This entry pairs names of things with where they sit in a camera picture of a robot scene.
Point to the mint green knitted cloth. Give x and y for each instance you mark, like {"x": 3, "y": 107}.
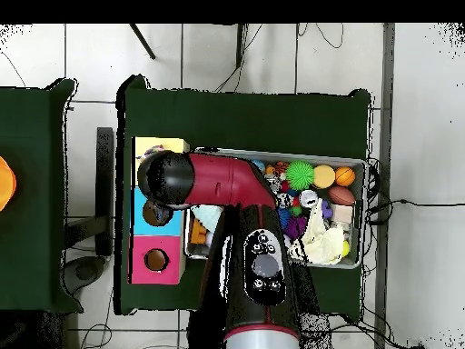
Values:
{"x": 209, "y": 216}

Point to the large polka dot cloth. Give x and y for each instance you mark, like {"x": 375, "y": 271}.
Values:
{"x": 154, "y": 149}

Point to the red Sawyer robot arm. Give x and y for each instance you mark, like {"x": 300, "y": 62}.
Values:
{"x": 225, "y": 178}

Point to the wooden box with three holes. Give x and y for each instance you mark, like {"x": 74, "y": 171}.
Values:
{"x": 170, "y": 254}

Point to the green spiky ball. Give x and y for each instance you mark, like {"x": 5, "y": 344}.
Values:
{"x": 299, "y": 175}

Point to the purple knobbly ball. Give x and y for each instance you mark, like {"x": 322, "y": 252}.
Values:
{"x": 295, "y": 227}

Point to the dark green tablecloth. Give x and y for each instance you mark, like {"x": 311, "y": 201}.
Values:
{"x": 236, "y": 120}
{"x": 29, "y": 254}

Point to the pale yellow knitted cloth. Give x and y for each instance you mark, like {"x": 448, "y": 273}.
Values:
{"x": 323, "y": 243}

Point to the black tripod leg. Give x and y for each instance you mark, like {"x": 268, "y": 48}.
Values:
{"x": 142, "y": 40}
{"x": 239, "y": 43}

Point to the grey plastic foot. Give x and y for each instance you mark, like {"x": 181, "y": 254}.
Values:
{"x": 85, "y": 271}

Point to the orange plastic object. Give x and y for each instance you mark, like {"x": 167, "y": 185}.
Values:
{"x": 6, "y": 185}

